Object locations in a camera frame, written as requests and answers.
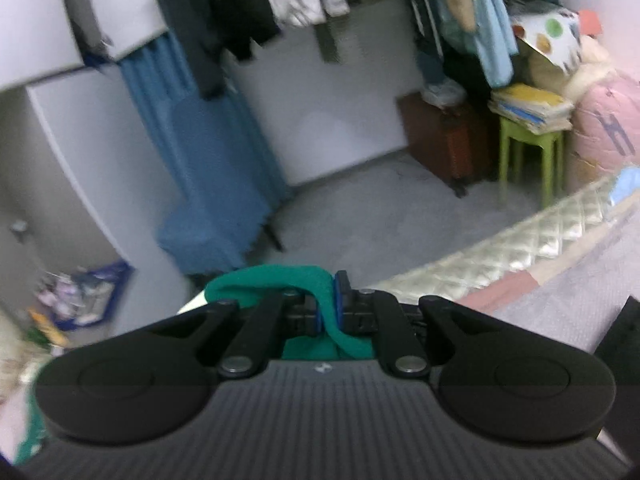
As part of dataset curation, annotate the cluttered blue bedside table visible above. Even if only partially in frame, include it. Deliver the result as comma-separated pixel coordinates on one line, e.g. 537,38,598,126
27,260,134,348

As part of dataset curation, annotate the polka dot white bag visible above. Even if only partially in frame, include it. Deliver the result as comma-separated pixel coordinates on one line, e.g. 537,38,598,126
506,0,582,74

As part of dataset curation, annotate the stack of folded cloths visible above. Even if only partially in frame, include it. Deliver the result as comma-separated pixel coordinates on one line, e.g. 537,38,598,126
489,84,574,134

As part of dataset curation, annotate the grey white wardrobe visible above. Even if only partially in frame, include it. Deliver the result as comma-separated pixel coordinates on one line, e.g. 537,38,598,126
1,0,189,332

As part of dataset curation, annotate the pink storage bag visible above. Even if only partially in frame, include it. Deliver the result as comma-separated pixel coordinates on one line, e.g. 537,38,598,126
564,75,639,193

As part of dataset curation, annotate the green plastic stool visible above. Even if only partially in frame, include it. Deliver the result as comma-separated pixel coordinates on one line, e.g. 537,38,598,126
497,115,569,208

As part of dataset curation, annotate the brown wooden cabinet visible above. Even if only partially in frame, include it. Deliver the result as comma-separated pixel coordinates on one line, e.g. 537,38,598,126
396,92,490,198

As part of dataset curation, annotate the black hanging jacket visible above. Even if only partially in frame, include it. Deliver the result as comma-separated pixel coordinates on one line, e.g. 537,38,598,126
158,0,280,99

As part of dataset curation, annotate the light blue hanging garment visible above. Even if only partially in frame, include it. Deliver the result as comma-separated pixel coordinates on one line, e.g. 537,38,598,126
442,0,518,89

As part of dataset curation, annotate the grey bed sheet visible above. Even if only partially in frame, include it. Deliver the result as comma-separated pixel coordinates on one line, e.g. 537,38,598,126
449,209,640,356

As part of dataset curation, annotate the green hooded sweatshirt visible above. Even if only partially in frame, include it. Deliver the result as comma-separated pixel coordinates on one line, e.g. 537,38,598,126
10,264,373,465

